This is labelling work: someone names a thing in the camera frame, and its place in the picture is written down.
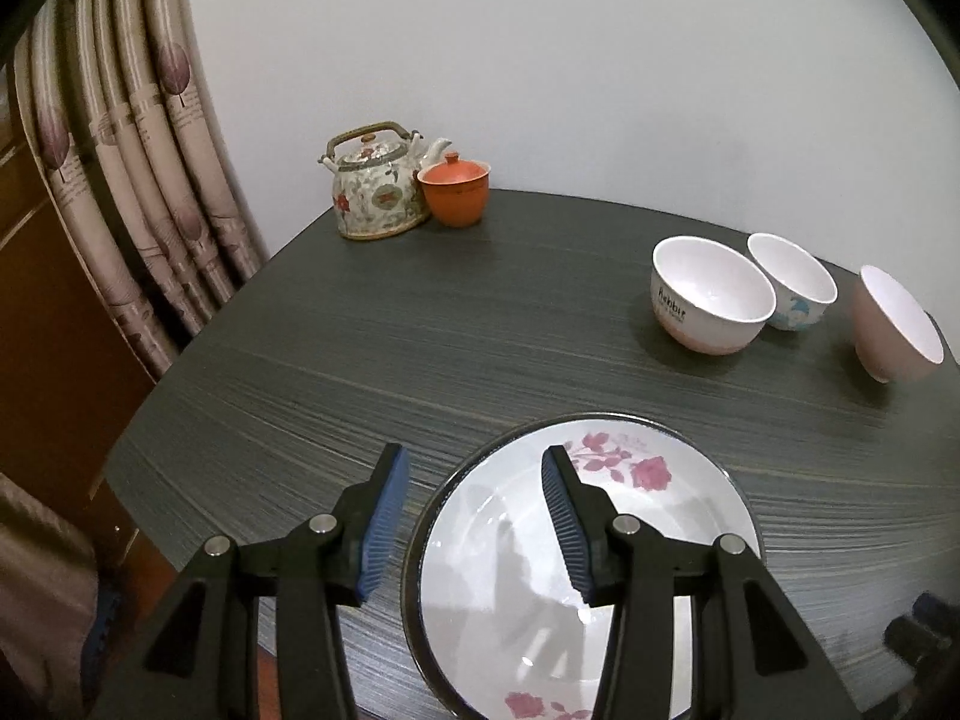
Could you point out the white enamel floral basin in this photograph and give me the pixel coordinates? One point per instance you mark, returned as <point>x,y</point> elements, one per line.
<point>410,570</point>

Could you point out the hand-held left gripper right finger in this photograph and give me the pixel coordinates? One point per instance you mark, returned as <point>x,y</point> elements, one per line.
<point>570,525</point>

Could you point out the floral ceramic teapot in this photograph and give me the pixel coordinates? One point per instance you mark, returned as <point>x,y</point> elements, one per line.
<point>375,199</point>

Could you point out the large pink bowl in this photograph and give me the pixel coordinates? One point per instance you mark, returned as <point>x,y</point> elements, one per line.
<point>877,337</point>

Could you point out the brown wooden cabinet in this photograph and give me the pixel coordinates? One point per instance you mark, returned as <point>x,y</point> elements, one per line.
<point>52,352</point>

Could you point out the small white bowl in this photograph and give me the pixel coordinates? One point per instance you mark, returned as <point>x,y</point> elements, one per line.
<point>712,292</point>

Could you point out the orange lidded cup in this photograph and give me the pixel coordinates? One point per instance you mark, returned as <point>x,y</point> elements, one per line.
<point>454,199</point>

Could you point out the beige patterned curtain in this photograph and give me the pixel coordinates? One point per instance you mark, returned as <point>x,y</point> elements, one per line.
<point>150,165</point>

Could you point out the white plate pink flowers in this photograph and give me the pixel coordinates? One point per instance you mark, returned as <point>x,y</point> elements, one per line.
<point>487,540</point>

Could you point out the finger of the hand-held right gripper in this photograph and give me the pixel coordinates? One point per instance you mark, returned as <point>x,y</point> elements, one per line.
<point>937,611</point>
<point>919,645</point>

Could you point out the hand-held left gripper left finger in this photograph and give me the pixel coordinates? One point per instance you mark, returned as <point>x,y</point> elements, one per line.
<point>382,525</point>

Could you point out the medium white bowl blue print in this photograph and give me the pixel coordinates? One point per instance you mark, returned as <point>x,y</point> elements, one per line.
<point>791,274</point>

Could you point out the pinkish cloth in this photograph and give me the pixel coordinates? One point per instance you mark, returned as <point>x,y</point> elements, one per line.
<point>37,600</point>

